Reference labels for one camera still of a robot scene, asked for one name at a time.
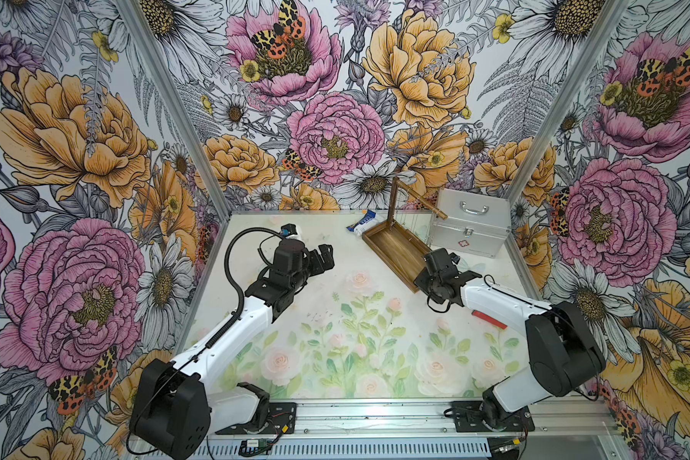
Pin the aluminium front rail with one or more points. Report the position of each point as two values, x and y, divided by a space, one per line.
411 418

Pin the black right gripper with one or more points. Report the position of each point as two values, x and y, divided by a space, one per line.
421 279

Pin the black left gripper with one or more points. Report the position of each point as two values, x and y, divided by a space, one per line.
317 266

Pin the wooden jewelry display stand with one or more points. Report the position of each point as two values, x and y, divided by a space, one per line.
399 248

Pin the silver aluminium first aid case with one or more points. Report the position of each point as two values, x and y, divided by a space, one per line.
476 224

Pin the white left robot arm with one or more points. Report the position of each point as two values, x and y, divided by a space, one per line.
175 409

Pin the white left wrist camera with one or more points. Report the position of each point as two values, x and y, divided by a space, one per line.
291 231

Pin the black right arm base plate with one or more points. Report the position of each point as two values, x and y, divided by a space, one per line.
478 417

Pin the red white bandage box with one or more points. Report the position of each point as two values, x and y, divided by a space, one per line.
489 319

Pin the white blue toothpaste tube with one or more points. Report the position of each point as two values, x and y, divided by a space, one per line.
368 221

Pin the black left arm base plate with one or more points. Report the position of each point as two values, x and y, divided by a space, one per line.
278 418

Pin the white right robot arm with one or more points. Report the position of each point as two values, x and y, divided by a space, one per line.
563 353

